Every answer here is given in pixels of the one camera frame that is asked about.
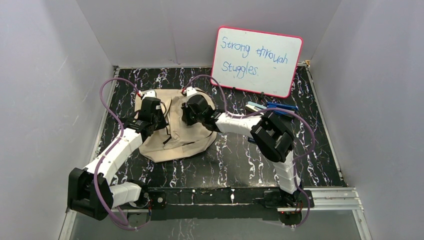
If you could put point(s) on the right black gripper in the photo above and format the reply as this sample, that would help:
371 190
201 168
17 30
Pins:
185 109

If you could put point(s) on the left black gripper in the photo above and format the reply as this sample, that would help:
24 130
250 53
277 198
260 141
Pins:
149 108

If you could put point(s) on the beige canvas backpack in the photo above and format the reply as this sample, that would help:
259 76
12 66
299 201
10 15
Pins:
177 140

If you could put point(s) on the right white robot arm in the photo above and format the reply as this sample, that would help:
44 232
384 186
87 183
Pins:
270 134

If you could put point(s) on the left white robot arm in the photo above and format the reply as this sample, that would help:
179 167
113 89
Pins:
90 189

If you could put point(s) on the light blue white stapler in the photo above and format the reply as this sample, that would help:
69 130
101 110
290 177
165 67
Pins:
252 107

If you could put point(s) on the blue black stapler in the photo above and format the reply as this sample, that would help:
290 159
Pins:
282 106

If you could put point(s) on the pink framed whiteboard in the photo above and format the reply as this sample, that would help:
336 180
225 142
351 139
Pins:
256 61

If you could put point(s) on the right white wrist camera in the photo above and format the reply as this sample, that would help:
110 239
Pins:
189 92

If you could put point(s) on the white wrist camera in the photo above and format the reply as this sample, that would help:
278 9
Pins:
189 92
149 94

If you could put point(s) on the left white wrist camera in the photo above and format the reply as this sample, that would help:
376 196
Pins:
149 94

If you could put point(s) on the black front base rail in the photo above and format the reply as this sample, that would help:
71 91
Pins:
264 203

